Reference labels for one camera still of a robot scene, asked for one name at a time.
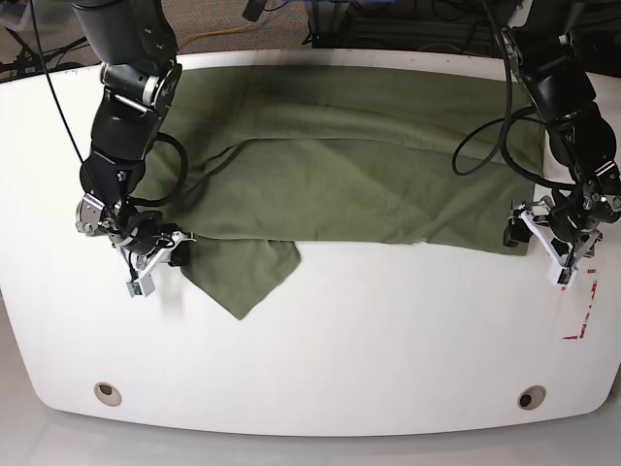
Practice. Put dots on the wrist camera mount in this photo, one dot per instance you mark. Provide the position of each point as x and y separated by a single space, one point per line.
140 282
564 257

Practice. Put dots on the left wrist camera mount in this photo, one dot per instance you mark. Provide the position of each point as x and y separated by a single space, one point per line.
564 257

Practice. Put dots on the left table cable grommet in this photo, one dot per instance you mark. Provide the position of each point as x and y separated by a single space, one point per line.
107 394

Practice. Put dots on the olive green T-shirt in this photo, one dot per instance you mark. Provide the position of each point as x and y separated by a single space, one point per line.
279 155

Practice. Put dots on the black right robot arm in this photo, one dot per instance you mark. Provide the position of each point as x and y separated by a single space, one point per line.
140 72

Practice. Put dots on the right table cable grommet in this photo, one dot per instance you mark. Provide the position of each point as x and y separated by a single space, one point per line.
531 398

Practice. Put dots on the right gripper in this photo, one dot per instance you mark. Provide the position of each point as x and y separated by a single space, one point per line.
143 239

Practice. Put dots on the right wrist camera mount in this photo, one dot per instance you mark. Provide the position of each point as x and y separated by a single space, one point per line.
140 282

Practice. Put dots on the table cable grommet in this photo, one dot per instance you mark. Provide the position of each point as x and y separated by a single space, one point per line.
107 394
531 398

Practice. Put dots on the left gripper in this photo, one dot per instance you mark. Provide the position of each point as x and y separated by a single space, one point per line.
569 222

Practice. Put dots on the black tripod stand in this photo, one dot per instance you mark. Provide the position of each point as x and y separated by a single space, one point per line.
28 62

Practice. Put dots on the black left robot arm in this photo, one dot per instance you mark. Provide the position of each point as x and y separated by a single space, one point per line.
540 45

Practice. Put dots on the red tape rectangle marking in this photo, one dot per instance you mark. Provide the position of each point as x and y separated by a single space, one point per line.
576 304

